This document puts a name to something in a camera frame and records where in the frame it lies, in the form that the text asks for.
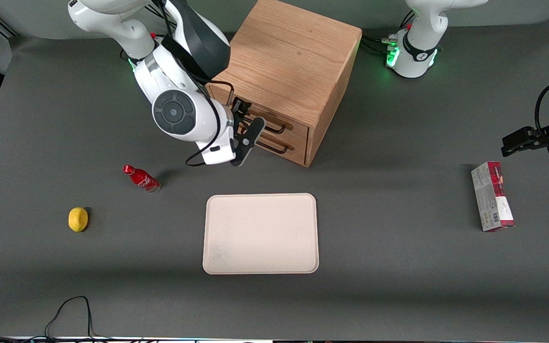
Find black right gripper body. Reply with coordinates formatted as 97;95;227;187
230;108;257;140

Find black wire drawer handle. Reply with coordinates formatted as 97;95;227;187
254;132;295;155
251;111;295;134

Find oak wooden drawer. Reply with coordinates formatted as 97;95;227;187
208;85;310;147
236;125;309;166

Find grey and red carton box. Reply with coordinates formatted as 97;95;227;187
471;161;516;232

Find oak wooden cabinet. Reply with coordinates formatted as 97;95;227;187
206;0;363;168

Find beige plastic tray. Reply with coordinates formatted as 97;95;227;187
203;193;319;275

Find red cola bottle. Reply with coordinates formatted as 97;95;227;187
122;164;161;193

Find yellow lemon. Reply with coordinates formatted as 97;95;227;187
68;207;89;232

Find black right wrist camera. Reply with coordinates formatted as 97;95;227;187
230;117;266;168

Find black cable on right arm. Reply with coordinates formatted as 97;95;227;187
158;0;235;167

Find black left arm base cables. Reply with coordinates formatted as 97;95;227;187
360;10;416;57

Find black looped cable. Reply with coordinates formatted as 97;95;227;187
0;295;113;343

